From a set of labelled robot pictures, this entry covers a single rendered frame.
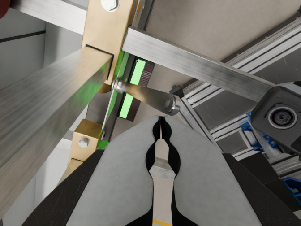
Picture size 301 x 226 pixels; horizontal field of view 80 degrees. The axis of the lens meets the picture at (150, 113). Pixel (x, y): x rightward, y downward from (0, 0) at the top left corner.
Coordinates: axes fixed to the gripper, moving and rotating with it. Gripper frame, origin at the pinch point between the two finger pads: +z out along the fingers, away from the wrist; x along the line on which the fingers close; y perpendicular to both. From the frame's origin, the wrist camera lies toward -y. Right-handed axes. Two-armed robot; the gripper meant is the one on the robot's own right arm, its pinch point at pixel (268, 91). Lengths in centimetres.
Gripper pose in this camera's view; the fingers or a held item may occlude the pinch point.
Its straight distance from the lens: 36.0
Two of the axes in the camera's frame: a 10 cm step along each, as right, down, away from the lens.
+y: 9.4, 3.2, 1.3
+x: 3.4, -8.1, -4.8
